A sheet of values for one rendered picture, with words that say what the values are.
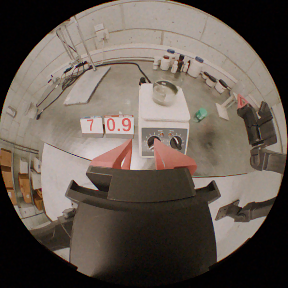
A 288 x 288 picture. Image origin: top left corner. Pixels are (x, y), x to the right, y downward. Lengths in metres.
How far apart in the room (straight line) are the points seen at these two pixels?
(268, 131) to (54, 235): 0.55
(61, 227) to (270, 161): 0.53
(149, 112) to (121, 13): 0.65
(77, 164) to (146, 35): 0.74
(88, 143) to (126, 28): 0.67
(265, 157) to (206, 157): 0.23
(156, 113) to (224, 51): 0.70
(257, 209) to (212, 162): 0.30
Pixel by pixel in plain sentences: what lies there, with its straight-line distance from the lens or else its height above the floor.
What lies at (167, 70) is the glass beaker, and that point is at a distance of 0.21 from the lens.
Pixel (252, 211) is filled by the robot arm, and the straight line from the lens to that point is 0.45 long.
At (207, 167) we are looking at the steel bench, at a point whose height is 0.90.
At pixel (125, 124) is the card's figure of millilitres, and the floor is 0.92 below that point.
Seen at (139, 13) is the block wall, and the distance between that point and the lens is 0.67.
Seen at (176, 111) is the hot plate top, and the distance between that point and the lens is 0.21.
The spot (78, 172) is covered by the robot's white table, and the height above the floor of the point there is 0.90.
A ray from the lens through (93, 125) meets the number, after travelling 0.30.
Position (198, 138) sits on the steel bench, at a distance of 0.33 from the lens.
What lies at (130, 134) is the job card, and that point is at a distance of 0.27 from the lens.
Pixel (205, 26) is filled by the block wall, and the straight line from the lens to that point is 0.70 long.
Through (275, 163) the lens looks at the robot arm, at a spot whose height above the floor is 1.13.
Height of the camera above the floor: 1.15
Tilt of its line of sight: 76 degrees down
